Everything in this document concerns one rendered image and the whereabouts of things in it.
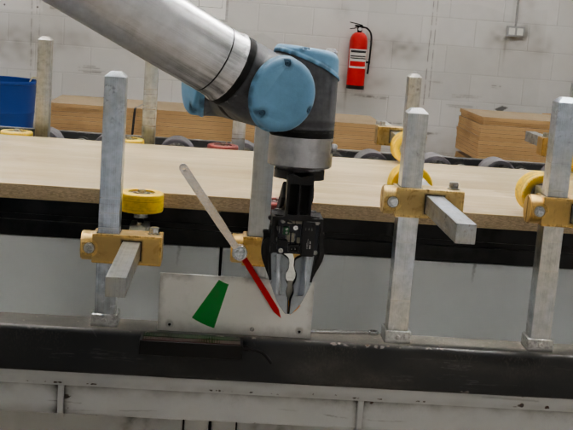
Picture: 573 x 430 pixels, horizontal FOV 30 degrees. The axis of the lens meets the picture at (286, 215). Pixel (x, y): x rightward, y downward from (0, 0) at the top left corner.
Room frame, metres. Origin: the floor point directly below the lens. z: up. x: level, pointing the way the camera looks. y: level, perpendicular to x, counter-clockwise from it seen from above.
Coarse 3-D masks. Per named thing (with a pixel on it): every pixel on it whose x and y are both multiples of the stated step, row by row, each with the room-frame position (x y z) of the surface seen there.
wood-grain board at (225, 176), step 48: (0, 144) 2.45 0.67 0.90; (48, 144) 2.51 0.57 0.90; (96, 144) 2.58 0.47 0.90; (144, 144) 2.65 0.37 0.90; (0, 192) 1.93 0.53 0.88; (48, 192) 1.94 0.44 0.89; (96, 192) 1.94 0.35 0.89; (192, 192) 1.98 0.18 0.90; (240, 192) 2.02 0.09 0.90; (336, 192) 2.11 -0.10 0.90; (480, 192) 2.26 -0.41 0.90
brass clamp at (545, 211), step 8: (528, 200) 1.80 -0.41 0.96; (536, 200) 1.79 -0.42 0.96; (544, 200) 1.78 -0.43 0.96; (552, 200) 1.78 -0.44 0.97; (560, 200) 1.78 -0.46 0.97; (568, 200) 1.78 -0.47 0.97; (528, 208) 1.80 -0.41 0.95; (536, 208) 1.78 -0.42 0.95; (544, 208) 1.78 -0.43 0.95; (552, 208) 1.78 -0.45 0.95; (560, 208) 1.78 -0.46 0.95; (568, 208) 1.78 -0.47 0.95; (528, 216) 1.79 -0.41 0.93; (536, 216) 1.78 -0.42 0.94; (544, 216) 1.78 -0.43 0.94; (552, 216) 1.78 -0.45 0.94; (560, 216) 1.78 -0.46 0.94; (568, 216) 1.78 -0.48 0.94; (544, 224) 1.78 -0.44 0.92; (552, 224) 1.78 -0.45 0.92; (560, 224) 1.78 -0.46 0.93; (568, 224) 1.78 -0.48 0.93
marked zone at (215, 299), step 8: (216, 288) 1.75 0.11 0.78; (224, 288) 1.75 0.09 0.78; (208, 296) 1.75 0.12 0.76; (216, 296) 1.75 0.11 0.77; (208, 304) 1.75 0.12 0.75; (216, 304) 1.75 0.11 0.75; (200, 312) 1.75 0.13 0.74; (208, 312) 1.75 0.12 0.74; (216, 312) 1.75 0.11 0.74; (200, 320) 1.75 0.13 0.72; (208, 320) 1.75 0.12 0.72; (216, 320) 1.75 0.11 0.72
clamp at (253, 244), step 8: (240, 240) 1.76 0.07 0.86; (248, 240) 1.75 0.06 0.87; (256, 240) 1.75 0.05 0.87; (232, 248) 1.75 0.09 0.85; (248, 248) 1.75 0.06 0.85; (256, 248) 1.75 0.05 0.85; (232, 256) 1.75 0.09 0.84; (248, 256) 1.75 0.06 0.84; (256, 256) 1.75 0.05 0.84; (296, 256) 1.76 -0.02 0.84; (256, 264) 1.75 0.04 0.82
